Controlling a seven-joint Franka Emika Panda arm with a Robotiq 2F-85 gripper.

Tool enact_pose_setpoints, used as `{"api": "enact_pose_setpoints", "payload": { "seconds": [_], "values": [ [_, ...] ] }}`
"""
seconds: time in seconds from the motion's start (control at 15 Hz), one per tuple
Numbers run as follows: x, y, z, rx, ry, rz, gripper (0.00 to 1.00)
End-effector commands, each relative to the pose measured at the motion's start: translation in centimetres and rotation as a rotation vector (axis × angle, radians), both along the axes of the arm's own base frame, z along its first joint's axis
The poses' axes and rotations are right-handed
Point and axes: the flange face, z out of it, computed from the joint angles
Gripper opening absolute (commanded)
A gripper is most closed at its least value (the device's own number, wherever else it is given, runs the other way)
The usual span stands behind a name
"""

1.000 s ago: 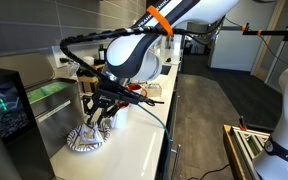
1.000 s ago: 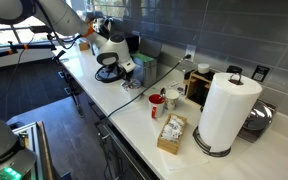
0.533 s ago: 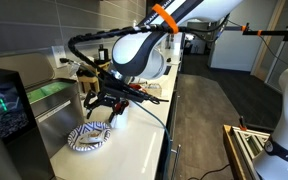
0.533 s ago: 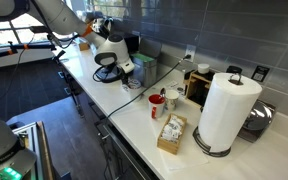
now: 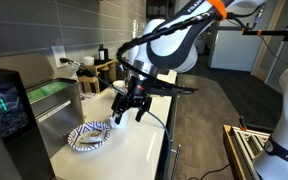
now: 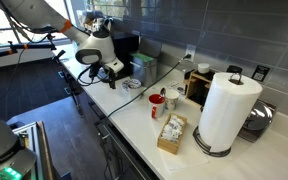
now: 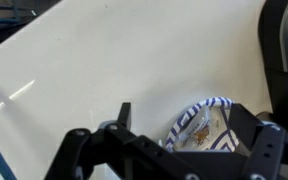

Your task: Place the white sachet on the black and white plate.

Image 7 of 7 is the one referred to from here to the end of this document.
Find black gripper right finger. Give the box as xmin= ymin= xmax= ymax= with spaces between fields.
xmin=228 ymin=102 xmax=287 ymax=180

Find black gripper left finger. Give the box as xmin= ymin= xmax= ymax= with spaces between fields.
xmin=43 ymin=101 xmax=200 ymax=180

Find blue and white patterned plate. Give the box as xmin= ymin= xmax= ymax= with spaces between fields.
xmin=164 ymin=96 xmax=242 ymax=153

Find black coffee machine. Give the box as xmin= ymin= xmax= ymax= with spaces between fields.
xmin=257 ymin=0 xmax=288 ymax=135

